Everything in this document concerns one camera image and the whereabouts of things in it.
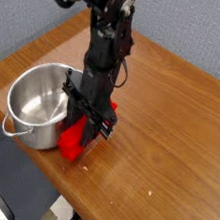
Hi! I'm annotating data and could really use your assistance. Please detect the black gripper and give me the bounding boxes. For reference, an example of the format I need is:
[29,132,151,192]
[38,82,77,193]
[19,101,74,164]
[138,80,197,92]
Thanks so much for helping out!
[62,39,131,147]

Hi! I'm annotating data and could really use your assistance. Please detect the red block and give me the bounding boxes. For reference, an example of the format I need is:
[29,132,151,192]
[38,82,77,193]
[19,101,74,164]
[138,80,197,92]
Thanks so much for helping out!
[54,93,119,168]

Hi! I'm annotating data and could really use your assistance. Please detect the metal pot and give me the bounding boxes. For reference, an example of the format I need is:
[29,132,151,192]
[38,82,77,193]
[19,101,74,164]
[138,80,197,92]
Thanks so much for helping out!
[2,62,82,150]

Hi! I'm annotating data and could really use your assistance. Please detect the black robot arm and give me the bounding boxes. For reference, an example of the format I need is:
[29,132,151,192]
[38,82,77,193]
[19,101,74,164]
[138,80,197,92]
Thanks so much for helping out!
[54,0,135,146]

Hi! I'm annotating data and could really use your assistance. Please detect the white table bracket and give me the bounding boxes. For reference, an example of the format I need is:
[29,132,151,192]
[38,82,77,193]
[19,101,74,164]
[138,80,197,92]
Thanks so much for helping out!
[39,195,80,220]

